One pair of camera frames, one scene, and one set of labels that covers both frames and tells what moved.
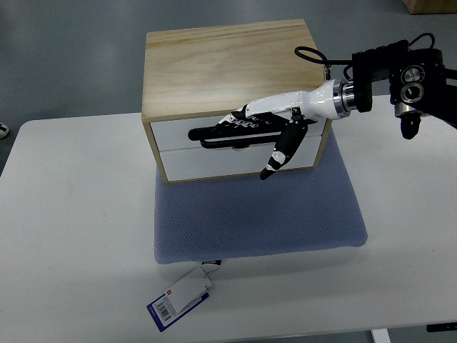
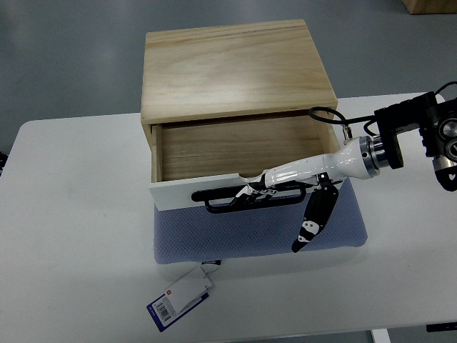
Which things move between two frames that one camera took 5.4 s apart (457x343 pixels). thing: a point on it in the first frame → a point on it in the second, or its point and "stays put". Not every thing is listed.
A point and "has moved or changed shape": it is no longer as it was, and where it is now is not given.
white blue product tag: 180,299 stays put
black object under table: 436,327 stays put
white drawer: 173,136 has moved or changed shape
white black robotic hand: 295,110 → 360,158
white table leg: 380,336 stays put
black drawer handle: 200,133 → 205,196
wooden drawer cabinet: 193,78 stays put
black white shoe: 4,131 → 2,161
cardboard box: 430,6 stays put
